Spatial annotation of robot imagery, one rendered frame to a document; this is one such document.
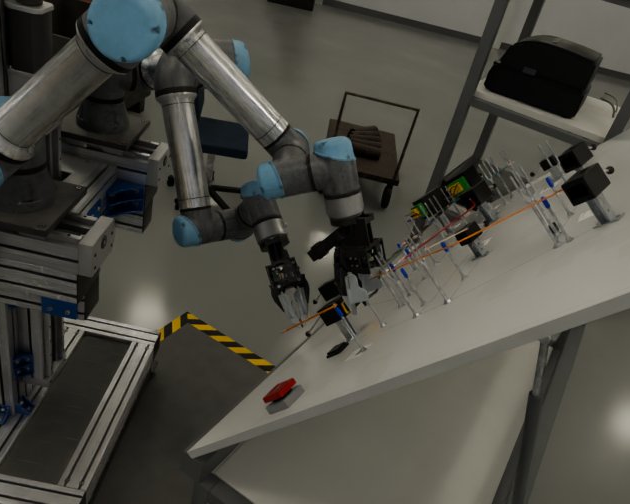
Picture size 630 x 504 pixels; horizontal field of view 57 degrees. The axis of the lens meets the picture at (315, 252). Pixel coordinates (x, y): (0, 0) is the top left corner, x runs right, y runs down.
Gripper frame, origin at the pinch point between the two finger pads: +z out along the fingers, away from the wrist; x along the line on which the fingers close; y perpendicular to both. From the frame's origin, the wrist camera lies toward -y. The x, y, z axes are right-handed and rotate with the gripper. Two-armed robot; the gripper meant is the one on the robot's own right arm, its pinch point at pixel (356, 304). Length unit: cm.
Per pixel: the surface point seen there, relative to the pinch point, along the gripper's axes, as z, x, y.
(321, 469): 37.5, -11.1, -11.3
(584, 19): -21, 1125, -168
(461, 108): -26, 91, -8
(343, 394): 0.2, -30.5, 15.3
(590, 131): -13, 97, 29
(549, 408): 38, 27, 30
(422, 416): 43.5, 21.7, -1.8
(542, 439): 39, 16, 31
